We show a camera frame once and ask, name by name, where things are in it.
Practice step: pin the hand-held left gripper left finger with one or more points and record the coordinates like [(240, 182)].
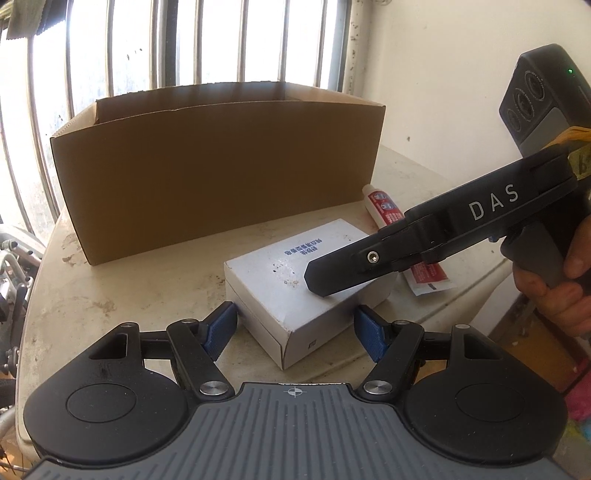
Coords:
[(221, 327)]

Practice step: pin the red toothpaste tube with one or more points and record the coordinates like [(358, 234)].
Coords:
[(385, 205)]

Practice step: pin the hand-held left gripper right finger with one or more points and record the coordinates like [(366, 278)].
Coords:
[(371, 334)]

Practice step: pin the white carton box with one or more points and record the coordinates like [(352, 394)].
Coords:
[(277, 295)]

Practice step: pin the grey-green cloth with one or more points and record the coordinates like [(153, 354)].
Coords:
[(23, 18)]

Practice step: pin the metal window railing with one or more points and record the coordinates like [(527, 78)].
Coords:
[(196, 41)]

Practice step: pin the brown cardboard box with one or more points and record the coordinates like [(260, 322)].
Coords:
[(207, 175)]

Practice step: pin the brown cardboard carton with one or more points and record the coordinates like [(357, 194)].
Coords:
[(545, 350)]

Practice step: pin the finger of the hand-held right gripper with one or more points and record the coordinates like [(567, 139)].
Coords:
[(341, 272)]

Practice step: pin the person's right hand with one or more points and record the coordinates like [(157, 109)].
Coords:
[(563, 309)]

